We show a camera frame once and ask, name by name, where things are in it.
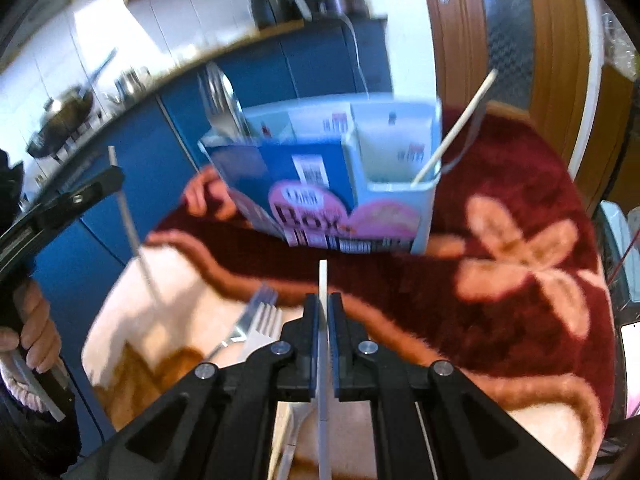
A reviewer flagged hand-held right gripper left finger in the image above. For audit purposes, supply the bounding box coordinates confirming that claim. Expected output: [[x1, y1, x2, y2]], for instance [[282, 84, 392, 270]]
[[65, 294, 321, 480]]

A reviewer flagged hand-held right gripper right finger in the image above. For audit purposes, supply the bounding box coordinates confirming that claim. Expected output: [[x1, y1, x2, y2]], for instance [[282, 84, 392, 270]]
[[329, 292, 576, 480]]

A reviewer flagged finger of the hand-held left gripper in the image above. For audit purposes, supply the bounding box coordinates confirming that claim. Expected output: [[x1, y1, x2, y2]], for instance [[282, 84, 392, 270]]
[[27, 165, 126, 234]]

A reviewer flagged stainless steel fork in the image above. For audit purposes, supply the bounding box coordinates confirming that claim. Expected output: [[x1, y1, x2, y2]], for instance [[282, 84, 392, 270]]
[[206, 284, 279, 361], [235, 304, 284, 361]]

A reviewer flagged white chopstick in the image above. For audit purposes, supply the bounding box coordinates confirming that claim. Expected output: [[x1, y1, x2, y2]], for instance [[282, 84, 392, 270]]
[[318, 260, 331, 480], [107, 146, 164, 307]]

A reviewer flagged light blue utensil holder box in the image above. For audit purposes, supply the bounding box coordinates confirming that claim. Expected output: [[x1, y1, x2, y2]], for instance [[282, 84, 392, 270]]
[[197, 97, 482, 257]]

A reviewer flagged beige wooden chopstick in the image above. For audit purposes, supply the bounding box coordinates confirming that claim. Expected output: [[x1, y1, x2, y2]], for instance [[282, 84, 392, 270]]
[[411, 69, 499, 187]]

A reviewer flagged person's left forearm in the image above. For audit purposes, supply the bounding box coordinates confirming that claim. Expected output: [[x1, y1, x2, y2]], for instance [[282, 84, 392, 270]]
[[0, 350, 83, 478]]

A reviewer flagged person's left hand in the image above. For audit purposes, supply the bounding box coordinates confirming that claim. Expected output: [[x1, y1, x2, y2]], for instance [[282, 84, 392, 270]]
[[0, 280, 62, 374]]

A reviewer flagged blue kitchen base cabinet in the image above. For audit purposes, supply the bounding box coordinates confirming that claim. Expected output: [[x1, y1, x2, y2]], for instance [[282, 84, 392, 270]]
[[0, 17, 394, 441]]

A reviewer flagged dark metal wok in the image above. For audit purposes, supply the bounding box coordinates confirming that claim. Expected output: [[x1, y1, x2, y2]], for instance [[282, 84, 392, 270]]
[[25, 49, 119, 158]]

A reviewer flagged stainless steel kettle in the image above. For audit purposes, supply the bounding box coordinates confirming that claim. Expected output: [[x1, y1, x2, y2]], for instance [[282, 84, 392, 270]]
[[112, 66, 152, 104]]

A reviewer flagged red and pink floral blanket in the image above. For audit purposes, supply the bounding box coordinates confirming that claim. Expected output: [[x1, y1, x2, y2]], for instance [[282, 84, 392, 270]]
[[82, 100, 618, 480]]

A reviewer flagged black air fryer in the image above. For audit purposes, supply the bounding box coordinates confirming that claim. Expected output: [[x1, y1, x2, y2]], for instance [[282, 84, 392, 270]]
[[250, 0, 301, 31]]

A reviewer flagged wooden door with glass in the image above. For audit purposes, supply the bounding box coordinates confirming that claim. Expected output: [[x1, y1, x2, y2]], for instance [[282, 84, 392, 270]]
[[419, 0, 603, 177]]

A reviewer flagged wooden shelf unit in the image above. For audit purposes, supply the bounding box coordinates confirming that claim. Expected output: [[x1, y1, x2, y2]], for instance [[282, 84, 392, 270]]
[[575, 7, 640, 203]]

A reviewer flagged white power cable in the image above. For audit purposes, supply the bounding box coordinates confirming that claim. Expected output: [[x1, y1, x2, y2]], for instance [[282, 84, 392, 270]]
[[340, 14, 374, 97]]

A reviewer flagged red cable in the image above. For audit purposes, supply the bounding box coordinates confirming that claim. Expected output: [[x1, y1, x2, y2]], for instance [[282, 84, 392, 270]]
[[606, 230, 640, 288]]

